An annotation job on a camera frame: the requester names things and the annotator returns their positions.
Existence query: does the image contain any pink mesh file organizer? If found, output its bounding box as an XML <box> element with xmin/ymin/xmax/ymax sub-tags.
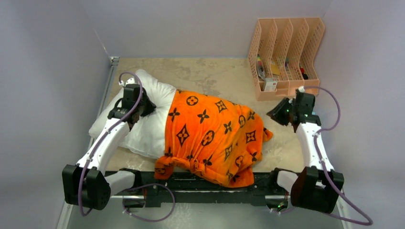
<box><xmin>248</xmin><ymin>17</ymin><xmax>325</xmax><ymax>101</ymax></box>

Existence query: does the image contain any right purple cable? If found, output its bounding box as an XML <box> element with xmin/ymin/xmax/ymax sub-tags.
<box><xmin>303</xmin><ymin>86</ymin><xmax>374</xmax><ymax>226</ymax></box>

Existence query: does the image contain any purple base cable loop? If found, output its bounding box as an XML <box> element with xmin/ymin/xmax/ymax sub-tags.
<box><xmin>122</xmin><ymin>183</ymin><xmax>177</xmax><ymax>223</ymax></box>

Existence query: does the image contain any small white red box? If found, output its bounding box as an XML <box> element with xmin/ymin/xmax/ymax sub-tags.
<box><xmin>263</xmin><ymin>77</ymin><xmax>278</xmax><ymax>92</ymax></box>

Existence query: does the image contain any orange patterned pillowcase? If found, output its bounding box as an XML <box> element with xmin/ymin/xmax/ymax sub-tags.
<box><xmin>154</xmin><ymin>90</ymin><xmax>273</xmax><ymax>188</ymax></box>

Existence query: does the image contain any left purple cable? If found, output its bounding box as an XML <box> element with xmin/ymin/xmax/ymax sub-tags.
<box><xmin>77</xmin><ymin>71</ymin><xmax>144</xmax><ymax>218</ymax></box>

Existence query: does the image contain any white pillow insert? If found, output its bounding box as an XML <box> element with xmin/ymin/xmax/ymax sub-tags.
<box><xmin>88</xmin><ymin>69</ymin><xmax>177</xmax><ymax>159</ymax></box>

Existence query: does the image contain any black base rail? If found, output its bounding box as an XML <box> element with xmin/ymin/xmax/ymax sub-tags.
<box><xmin>117</xmin><ymin>168</ymin><xmax>289</xmax><ymax>208</ymax></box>

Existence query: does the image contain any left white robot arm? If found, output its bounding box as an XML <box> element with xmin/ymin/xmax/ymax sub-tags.
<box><xmin>62</xmin><ymin>83</ymin><xmax>155</xmax><ymax>210</ymax></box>

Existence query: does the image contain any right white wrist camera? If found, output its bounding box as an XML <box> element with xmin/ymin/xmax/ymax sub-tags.
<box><xmin>296</xmin><ymin>86</ymin><xmax>305</xmax><ymax>93</ymax></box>

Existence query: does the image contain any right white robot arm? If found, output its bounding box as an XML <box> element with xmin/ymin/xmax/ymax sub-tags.
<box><xmin>267</xmin><ymin>87</ymin><xmax>344</xmax><ymax>213</ymax></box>

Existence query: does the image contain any aluminium frame rail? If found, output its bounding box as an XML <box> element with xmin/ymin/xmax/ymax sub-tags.
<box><xmin>56</xmin><ymin>57</ymin><xmax>120</xmax><ymax>229</ymax></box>

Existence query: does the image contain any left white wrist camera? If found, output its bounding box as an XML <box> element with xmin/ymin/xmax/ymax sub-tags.
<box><xmin>118</xmin><ymin>77</ymin><xmax>137</xmax><ymax>87</ymax></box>

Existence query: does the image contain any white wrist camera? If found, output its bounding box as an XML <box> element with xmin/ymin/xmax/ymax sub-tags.
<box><xmin>296</xmin><ymin>86</ymin><xmax>305</xmax><ymax>93</ymax></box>
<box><xmin>118</xmin><ymin>77</ymin><xmax>137</xmax><ymax>87</ymax></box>

